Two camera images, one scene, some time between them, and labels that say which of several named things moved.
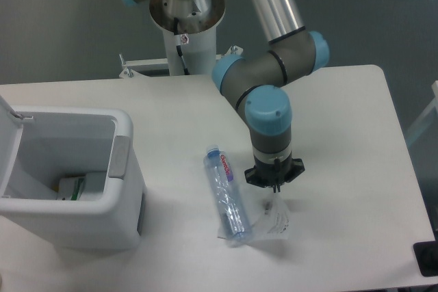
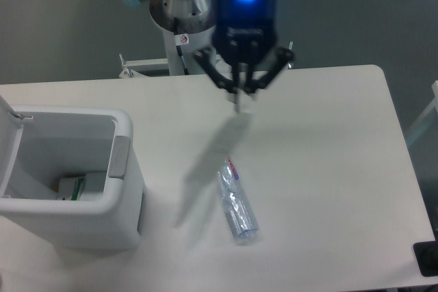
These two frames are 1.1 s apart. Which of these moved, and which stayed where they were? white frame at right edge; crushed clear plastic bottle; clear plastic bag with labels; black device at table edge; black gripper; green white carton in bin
Moved: black gripper; clear plastic bag with labels; crushed clear plastic bottle
Stayed: green white carton in bin; black device at table edge; white frame at right edge
